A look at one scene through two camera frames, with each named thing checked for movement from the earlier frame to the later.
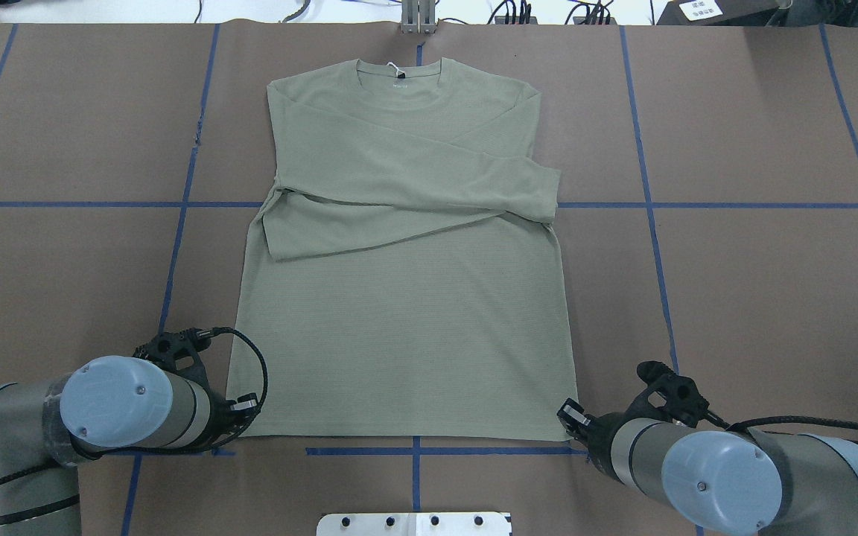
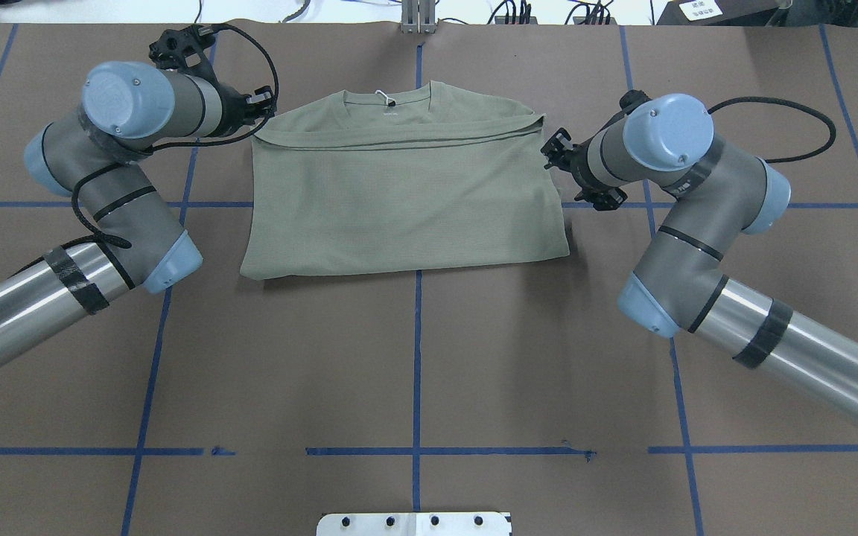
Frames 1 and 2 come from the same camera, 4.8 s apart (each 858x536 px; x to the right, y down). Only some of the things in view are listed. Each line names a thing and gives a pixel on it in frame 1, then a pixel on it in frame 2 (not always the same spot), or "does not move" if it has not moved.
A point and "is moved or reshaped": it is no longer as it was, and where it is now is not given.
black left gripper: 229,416 → 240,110
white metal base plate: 414,524 does not move
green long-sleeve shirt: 407,281 is moved or reshaped
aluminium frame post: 418,16 does not move
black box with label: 719,13 does not move
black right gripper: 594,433 → 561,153
